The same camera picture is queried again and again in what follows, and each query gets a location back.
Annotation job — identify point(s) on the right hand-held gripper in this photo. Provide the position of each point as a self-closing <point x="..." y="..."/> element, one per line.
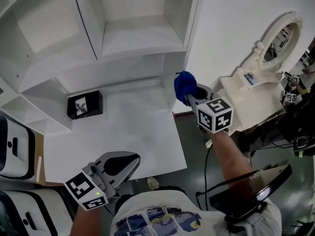
<point x="214" y="114"/>

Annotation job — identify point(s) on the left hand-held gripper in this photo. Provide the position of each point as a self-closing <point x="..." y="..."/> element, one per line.
<point x="86" y="190"/>

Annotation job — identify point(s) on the blue wiping cloth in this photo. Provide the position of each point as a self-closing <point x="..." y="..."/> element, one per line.
<point x="183" y="85"/>

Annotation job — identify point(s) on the white shelf cabinet desk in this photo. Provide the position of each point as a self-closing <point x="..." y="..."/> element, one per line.
<point x="137" y="38"/>

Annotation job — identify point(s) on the person's left forearm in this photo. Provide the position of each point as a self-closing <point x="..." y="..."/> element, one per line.
<point x="86" y="222"/>

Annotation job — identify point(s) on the cream dressing table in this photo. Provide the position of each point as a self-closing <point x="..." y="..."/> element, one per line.
<point x="246" y="107"/>

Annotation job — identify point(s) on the small blue and white box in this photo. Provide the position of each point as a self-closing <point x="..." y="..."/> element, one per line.
<point x="251" y="79"/>

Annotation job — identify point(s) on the person's white shoe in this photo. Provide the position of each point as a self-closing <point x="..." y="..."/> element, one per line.
<point x="152" y="183"/>

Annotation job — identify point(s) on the brown cardboard box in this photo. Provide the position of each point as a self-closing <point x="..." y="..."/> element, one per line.
<point x="40" y="141"/>

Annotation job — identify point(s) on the person's white printed shirt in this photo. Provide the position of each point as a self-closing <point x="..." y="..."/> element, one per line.
<point x="152" y="200"/>

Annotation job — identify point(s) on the black box with picture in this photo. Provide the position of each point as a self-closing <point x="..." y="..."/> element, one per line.
<point x="94" y="107"/>

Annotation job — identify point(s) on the black chest rig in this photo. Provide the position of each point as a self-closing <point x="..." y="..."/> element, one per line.
<point x="246" y="193"/>

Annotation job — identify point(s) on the oval mirror with cream frame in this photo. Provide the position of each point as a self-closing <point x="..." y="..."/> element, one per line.
<point x="283" y="38"/>

